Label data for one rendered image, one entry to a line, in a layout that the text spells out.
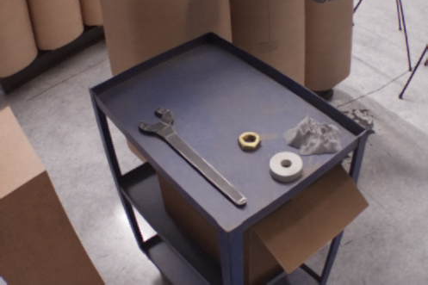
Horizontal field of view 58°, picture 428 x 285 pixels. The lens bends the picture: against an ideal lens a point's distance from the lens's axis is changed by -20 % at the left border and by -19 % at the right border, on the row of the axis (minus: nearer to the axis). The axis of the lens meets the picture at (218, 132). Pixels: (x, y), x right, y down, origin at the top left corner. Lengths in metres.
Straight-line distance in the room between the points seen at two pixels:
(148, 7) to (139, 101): 0.36
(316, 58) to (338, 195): 1.28
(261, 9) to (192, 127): 0.78
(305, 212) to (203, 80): 0.48
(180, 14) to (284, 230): 0.80
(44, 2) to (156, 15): 1.67
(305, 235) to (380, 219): 1.10
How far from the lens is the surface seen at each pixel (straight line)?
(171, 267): 1.77
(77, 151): 2.53
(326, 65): 2.32
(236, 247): 0.94
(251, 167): 1.03
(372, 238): 2.02
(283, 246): 1.00
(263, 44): 1.87
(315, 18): 2.17
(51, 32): 3.14
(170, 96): 1.24
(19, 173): 1.10
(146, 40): 1.54
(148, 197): 1.49
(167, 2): 1.46
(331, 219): 1.07
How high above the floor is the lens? 1.61
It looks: 41 degrees down
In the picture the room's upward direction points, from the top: 5 degrees counter-clockwise
